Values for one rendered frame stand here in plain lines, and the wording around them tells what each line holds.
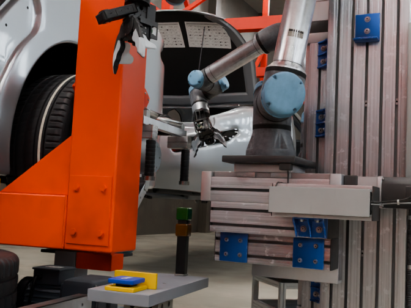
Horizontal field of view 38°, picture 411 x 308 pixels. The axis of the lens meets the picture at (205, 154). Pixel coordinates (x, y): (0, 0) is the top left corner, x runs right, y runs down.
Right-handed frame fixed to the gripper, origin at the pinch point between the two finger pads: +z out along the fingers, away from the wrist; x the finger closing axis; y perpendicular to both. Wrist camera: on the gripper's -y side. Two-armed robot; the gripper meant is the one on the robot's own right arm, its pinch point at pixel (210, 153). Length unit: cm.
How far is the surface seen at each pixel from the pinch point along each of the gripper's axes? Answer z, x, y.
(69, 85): -13, -39, 54
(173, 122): -4.5, -8.6, 23.4
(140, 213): -425, -291, -806
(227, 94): -220, -11, -250
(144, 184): 5.2, -31.4, -0.6
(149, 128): 11.6, -12.7, 45.9
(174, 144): -0.6, -11.9, 13.8
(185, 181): 14.2, -11.8, 7.3
